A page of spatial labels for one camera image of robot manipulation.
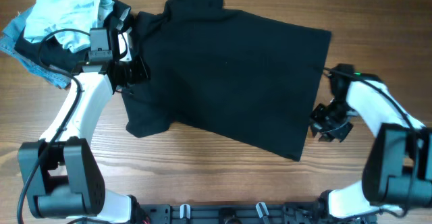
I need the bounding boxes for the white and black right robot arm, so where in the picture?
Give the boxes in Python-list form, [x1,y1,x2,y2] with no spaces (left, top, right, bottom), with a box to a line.
[310,64,431,221]

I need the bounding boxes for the folded black garment in stack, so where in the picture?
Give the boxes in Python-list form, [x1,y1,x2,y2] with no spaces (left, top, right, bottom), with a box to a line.
[14,0,131,72]

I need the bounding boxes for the light blue crumpled garment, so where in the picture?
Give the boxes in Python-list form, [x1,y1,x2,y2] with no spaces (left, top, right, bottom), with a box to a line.
[24,0,115,53]

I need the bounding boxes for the black t-shirt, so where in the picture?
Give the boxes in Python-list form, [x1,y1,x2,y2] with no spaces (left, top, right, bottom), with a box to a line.
[123,0,331,161]

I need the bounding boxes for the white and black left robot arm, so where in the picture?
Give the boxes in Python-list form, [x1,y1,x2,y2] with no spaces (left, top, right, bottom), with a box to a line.
[16,28,151,223]

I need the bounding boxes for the folded blue denim jeans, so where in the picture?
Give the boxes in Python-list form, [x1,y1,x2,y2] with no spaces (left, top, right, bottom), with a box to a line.
[1,7,70,89]

